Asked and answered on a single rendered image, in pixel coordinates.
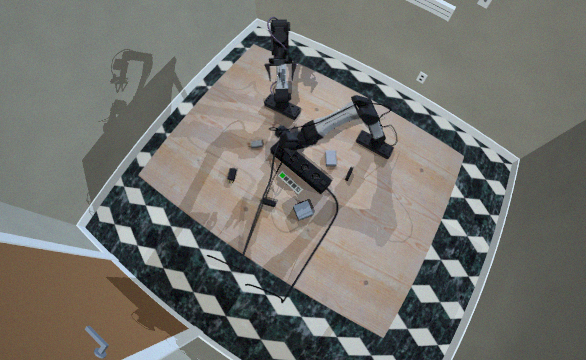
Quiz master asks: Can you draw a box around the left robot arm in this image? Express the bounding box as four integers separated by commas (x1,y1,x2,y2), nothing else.
274,95,394,158

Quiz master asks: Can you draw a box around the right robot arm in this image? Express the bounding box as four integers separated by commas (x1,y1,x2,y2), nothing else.
264,19,301,118

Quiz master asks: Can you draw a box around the grey diagram card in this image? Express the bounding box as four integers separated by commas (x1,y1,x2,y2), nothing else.
277,171,303,194

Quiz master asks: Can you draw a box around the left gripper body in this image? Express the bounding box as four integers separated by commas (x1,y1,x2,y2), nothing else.
275,126,298,157

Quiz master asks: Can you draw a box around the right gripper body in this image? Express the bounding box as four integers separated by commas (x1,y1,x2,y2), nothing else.
268,46,297,66

